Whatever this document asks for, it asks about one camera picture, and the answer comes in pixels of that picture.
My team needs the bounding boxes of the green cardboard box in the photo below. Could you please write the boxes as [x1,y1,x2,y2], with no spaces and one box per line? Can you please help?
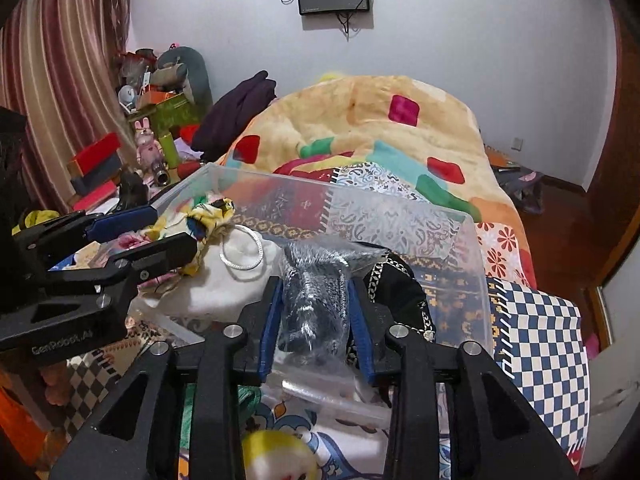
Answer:
[127,92,202,137]

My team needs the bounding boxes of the white drawstring pouch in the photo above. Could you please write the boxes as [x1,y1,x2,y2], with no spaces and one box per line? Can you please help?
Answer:
[186,224,284,320]

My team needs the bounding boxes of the yellow ball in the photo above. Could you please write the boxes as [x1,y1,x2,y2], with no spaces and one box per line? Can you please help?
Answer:
[242,430,322,480]

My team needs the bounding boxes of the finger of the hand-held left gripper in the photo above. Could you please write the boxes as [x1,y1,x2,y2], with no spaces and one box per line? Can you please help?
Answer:
[12,203,160,274]
[46,232,199,298]

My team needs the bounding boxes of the red flat box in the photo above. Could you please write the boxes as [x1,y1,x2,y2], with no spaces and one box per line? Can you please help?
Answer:
[66,132,124,177]

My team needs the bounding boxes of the dark purple garment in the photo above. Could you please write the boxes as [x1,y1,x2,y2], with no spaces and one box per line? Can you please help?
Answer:
[191,70,279,162]

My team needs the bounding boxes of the blue white checkered cloth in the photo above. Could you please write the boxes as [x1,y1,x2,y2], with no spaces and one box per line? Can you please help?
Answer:
[487,276,592,463]

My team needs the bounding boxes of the grey flat box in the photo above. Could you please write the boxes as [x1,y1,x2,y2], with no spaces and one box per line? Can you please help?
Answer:
[70,154,124,195]

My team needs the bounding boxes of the clear plastic storage box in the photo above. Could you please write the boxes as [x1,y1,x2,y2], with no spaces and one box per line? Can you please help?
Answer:
[127,162,497,433]

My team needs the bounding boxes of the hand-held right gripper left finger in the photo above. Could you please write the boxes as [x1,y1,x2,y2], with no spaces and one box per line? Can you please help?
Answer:
[50,276,286,480]

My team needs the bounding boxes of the bagged black grey fuzzy cloth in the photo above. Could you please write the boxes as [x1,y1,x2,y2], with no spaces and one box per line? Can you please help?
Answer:
[272,240,354,367]

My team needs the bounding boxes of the green bottle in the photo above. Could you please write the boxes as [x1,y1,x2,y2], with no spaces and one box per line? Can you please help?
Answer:
[158,132,180,172]

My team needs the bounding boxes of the cartoon printed sheet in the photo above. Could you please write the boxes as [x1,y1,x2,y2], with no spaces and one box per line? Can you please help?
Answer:
[180,385,453,480]

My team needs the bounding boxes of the black cloth with white trim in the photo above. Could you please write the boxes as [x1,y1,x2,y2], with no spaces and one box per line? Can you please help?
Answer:
[350,245,442,361]

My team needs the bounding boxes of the grey green plush toy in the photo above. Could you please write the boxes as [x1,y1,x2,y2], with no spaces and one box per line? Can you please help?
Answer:
[150,46,214,117]

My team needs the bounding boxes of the yellow plush blanket coloured squares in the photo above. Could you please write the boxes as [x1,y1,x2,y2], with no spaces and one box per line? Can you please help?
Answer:
[220,74,540,293]

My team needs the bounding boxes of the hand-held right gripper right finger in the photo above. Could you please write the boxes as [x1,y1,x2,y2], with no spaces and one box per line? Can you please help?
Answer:
[347,278,581,480]

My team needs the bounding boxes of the black monitor cable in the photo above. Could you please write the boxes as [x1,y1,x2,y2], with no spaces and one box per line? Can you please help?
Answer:
[336,10,362,41]

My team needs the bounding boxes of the wooden door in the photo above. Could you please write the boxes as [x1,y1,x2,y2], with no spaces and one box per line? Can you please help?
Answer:
[587,5,640,353]

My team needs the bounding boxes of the pink rabbit figurine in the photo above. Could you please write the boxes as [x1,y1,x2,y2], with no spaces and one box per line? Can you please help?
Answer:
[133,116,162,169]

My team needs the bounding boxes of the patchwork patterned bedsheet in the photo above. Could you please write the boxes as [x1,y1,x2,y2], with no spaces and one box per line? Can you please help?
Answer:
[225,159,501,356]

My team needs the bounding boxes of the dark figurine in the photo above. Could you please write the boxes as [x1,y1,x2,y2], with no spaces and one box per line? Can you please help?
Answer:
[117,170,149,211]

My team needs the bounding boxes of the brown checkered cloth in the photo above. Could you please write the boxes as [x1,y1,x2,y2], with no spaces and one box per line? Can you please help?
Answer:
[62,322,173,428]

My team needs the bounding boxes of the pink grey bag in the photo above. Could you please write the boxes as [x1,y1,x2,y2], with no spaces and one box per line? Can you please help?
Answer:
[492,164,545,214]

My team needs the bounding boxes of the striped red beige curtain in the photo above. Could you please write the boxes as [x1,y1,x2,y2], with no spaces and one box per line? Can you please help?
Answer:
[0,0,147,213]

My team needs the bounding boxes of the yellow floral cloth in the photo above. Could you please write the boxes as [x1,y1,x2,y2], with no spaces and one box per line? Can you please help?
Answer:
[140,195,237,277]

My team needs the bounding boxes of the pink floral cloth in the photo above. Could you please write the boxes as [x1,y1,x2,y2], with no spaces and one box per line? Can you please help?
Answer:
[75,230,167,272]

